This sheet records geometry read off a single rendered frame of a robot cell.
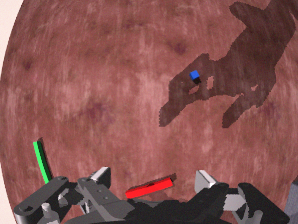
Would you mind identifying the red rod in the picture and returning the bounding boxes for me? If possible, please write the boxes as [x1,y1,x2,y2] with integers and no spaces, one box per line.
[126,177,172,198]

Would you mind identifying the green rod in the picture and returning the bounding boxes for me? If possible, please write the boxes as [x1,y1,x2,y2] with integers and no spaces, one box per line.
[33,141,51,184]

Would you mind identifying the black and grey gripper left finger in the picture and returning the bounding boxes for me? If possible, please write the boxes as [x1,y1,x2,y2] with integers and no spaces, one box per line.
[13,167,137,224]

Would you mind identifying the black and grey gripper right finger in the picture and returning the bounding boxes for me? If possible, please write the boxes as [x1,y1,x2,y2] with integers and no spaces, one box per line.
[170,170,290,224]

